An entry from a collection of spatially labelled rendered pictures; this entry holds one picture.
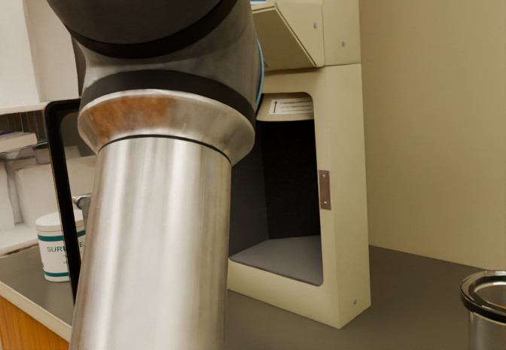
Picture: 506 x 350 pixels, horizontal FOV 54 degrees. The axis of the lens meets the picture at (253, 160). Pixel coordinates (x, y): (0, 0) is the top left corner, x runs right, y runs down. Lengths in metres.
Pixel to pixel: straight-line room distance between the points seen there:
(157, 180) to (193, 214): 0.03
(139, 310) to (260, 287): 0.80
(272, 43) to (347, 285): 0.46
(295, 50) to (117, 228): 0.57
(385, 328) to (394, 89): 0.58
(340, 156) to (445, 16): 0.47
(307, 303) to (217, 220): 0.70
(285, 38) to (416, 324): 0.56
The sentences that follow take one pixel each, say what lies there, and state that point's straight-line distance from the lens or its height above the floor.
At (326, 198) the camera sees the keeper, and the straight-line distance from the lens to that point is 0.87.
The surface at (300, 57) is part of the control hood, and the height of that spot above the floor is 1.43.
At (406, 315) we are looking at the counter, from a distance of 1.01.
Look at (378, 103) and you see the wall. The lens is 1.28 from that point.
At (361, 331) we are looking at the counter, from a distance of 0.95.
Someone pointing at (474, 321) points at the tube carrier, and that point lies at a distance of 0.59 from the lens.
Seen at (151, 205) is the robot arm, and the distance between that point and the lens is 0.27.
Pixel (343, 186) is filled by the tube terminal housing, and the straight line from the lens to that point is 0.89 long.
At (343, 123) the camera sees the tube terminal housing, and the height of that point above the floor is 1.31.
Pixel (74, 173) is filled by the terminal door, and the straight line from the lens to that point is 0.94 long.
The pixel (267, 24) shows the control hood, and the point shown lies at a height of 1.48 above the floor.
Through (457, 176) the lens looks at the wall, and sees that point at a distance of 1.22.
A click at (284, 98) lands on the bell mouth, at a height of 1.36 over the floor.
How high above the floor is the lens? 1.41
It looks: 10 degrees down
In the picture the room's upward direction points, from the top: 5 degrees counter-clockwise
